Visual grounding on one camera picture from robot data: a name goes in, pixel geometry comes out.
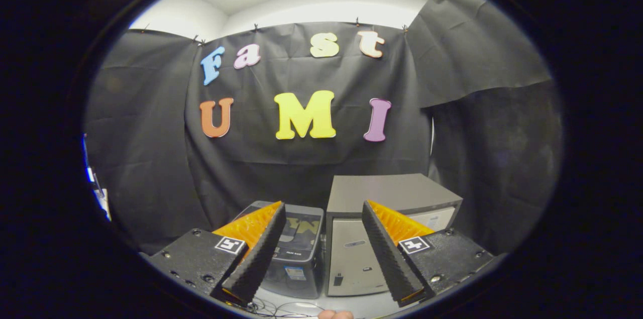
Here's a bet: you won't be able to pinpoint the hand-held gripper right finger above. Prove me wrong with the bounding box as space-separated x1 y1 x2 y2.
362 200 495 308

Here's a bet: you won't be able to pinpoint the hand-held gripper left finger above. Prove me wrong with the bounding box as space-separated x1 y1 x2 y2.
148 201 287 307

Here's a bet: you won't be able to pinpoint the dark grey washing machine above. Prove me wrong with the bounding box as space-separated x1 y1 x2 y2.
231 200 325 299

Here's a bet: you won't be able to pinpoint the small grey cabinet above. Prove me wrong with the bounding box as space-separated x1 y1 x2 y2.
324 173 464 297

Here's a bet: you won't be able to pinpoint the black backdrop cloth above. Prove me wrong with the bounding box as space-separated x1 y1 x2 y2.
83 0 563 254

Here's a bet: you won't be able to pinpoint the thin black cables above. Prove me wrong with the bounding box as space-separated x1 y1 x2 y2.
246 298 327 318

